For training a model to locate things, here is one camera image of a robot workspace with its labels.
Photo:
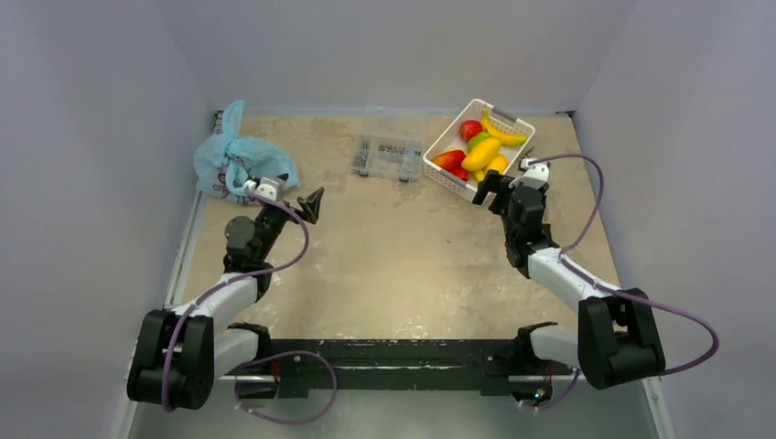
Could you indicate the red fake apple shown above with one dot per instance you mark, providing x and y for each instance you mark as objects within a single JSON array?
[{"x": 469, "y": 129}]

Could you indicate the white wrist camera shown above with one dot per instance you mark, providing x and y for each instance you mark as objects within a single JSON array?
[
  {"x": 535, "y": 174},
  {"x": 272, "y": 188}
]

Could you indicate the small yellow fake mango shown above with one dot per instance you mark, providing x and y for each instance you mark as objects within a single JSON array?
[{"x": 498, "y": 164}]

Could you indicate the light blue plastic bag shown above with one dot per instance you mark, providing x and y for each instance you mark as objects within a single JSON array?
[{"x": 225, "y": 160}]

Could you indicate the large yellow fake mango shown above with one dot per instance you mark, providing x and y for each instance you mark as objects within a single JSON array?
[{"x": 481, "y": 154}]

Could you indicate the white plastic basket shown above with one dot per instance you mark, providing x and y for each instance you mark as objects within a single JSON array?
[{"x": 450, "y": 139}]

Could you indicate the black metal base rail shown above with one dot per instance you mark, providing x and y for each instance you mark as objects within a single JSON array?
[{"x": 489, "y": 367}]

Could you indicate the green fake mango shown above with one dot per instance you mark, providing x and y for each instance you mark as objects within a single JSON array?
[{"x": 476, "y": 139}]

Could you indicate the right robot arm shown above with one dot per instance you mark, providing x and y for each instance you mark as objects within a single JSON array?
[{"x": 616, "y": 339}]

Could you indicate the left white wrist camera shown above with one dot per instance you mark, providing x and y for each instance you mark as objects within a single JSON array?
[{"x": 272, "y": 188}]

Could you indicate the red orange fake mango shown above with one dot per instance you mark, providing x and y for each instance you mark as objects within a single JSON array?
[{"x": 450, "y": 160}]

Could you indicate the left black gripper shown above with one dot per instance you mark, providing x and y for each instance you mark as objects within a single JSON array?
[{"x": 308, "y": 205}]

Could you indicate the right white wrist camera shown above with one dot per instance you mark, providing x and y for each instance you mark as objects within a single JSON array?
[{"x": 535, "y": 174}]

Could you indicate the red fake strawberry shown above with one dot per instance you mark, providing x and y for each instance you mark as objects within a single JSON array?
[{"x": 460, "y": 173}]

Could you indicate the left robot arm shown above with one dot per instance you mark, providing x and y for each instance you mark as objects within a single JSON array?
[{"x": 180, "y": 352}]

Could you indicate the clear plastic screw box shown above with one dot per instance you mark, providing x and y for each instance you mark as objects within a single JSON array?
[{"x": 394, "y": 158}]

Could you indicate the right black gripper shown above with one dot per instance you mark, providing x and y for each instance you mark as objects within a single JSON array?
[{"x": 501, "y": 190}]

